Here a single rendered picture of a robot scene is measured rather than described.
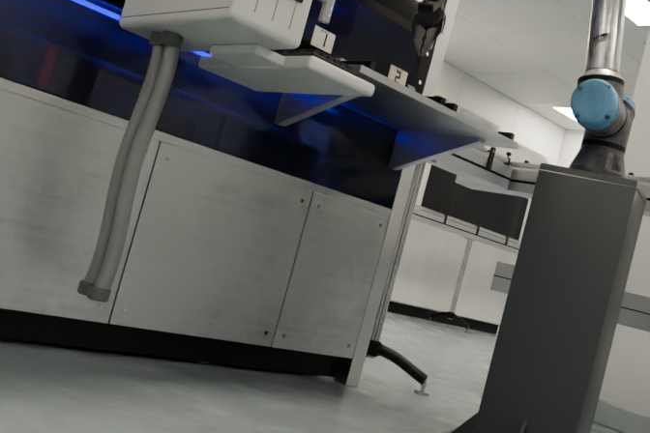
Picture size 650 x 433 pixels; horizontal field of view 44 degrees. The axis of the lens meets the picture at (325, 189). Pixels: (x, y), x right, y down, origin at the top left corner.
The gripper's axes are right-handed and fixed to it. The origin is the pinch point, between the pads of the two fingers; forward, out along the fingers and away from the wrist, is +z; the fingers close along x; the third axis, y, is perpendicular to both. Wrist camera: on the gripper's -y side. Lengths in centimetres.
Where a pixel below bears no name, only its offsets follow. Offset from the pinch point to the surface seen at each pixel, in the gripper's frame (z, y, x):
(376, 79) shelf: 19.3, -35.2, 0.8
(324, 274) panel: 71, 18, 16
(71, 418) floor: 106, -92, 25
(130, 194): 63, -68, 40
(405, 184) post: 35, 39, 3
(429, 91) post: 1.9, 38.8, 2.6
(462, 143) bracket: 21.5, 15.6, -16.2
